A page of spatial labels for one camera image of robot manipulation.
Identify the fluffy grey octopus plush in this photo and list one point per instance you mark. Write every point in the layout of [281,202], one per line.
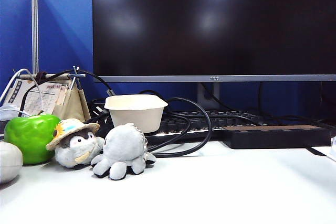
[122,145]

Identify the grey monitor stand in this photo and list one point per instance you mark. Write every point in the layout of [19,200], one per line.
[214,95]

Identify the black keyboard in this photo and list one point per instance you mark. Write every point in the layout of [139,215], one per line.
[231,119]

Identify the black computer monitor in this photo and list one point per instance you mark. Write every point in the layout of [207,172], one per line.
[210,24]

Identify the beige canvas desk calendar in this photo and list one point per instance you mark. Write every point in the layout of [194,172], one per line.
[74,103]

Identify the penguin plush with straw hat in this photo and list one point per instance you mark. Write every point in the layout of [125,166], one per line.
[73,150]

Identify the green apple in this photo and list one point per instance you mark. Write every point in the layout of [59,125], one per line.
[29,137]

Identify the white charger block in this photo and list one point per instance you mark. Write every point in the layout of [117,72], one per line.
[8,112]

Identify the white rounded pebble object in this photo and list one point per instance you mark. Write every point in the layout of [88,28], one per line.
[9,161]

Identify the aluminium partition frame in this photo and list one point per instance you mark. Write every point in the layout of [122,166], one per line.
[35,24]

